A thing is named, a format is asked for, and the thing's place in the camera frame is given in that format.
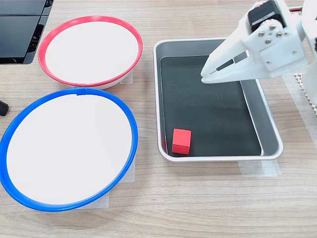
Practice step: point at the small red cube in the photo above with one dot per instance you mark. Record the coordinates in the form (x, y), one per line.
(181, 141)

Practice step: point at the black tray mat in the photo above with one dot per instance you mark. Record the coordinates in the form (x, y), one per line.
(210, 116)

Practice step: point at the steel tray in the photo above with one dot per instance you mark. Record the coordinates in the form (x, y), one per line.
(270, 138)

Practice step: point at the pale perforated plate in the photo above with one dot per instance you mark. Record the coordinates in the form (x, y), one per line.
(303, 81)

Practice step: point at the clear tape patch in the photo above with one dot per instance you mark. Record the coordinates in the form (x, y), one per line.
(299, 109)
(123, 173)
(260, 168)
(129, 77)

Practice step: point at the red-rimmed white plate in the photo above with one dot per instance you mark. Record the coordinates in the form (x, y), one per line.
(91, 52)

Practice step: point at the blue-rimmed white plate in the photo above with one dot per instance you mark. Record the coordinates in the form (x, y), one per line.
(69, 148)

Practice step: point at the black electronic device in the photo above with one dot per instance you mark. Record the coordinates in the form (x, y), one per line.
(17, 32)

